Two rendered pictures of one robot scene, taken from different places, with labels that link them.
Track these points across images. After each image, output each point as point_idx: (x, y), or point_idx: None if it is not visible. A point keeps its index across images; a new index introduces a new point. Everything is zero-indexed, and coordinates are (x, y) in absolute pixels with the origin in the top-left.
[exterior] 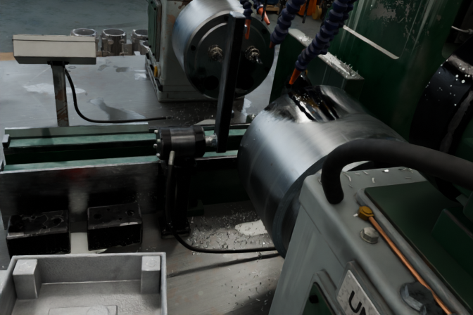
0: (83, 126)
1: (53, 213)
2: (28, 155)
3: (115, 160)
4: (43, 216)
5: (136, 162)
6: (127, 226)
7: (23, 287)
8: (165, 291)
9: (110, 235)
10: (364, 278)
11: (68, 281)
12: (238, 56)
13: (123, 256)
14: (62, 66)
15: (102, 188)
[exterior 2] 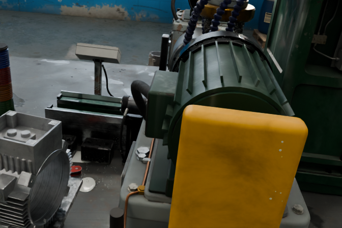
0: (100, 95)
1: (68, 135)
2: (68, 106)
3: (108, 115)
4: (63, 136)
5: (116, 116)
6: (102, 149)
7: (8, 121)
8: (50, 130)
9: (92, 153)
10: (133, 146)
11: (26, 126)
12: (165, 58)
13: (45, 118)
14: (100, 62)
15: (96, 129)
